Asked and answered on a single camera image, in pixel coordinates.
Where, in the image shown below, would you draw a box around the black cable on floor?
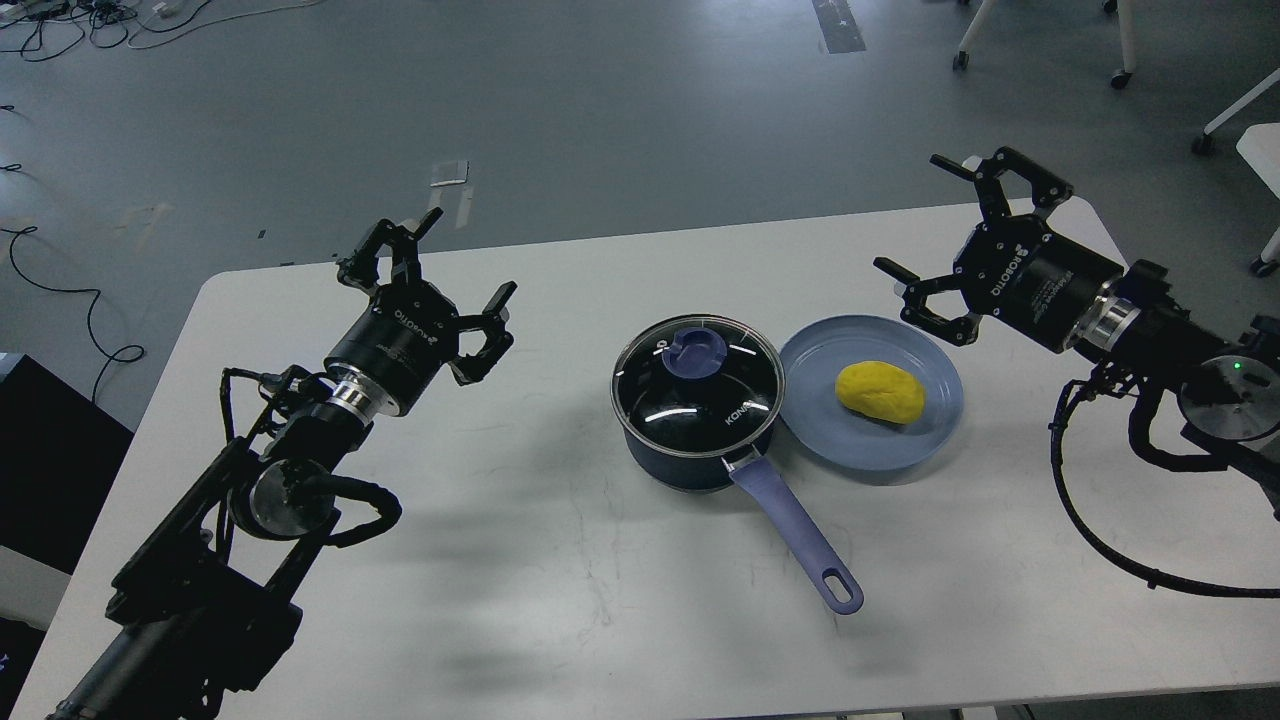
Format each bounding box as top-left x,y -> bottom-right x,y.
0,225 -> 147,404

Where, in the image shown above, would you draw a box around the blue plate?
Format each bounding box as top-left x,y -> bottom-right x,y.
780,315 -> 964,471

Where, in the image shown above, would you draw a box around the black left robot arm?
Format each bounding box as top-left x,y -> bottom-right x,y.
52,208 -> 516,719

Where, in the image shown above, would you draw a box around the tangled cables on floor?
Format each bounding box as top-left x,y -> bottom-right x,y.
0,0 -> 332,63

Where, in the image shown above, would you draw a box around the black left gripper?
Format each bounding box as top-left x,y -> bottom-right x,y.
324,208 -> 518,418

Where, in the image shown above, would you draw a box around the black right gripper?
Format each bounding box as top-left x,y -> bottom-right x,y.
873,146 -> 1126,354

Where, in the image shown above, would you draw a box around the dark blue saucepan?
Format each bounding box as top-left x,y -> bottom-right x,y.
611,314 -> 865,616

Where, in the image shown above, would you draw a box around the black box at left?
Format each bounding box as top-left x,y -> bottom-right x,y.
1,354 -> 134,574

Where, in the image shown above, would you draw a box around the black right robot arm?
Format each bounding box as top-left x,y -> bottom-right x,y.
874,147 -> 1279,600

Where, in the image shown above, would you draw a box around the white chair legs with casters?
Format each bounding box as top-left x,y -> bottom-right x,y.
952,1 -> 1279,158

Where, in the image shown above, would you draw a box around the glass pot lid blue knob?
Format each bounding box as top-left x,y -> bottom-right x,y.
611,314 -> 786,459

